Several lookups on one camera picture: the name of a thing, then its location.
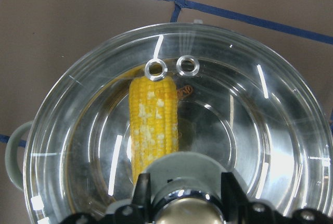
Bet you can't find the pale green cooking pot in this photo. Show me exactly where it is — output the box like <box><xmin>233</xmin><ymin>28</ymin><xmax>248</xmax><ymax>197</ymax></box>
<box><xmin>5</xmin><ymin>19</ymin><xmax>333</xmax><ymax>224</ymax></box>

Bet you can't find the yellow corn cob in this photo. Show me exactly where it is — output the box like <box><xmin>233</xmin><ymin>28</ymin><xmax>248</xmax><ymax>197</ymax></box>
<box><xmin>129</xmin><ymin>77</ymin><xmax>178</xmax><ymax>184</ymax></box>

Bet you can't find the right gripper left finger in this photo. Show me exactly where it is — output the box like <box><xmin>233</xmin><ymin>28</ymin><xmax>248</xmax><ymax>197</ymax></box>
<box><xmin>61</xmin><ymin>173</ymin><xmax>153</xmax><ymax>223</ymax></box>

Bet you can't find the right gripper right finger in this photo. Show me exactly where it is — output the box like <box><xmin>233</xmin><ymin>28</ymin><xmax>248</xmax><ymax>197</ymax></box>
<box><xmin>221</xmin><ymin>172</ymin><xmax>332</xmax><ymax>224</ymax></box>

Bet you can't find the glass pot lid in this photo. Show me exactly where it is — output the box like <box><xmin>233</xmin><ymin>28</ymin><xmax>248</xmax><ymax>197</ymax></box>
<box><xmin>22</xmin><ymin>22</ymin><xmax>332</xmax><ymax>224</ymax></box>

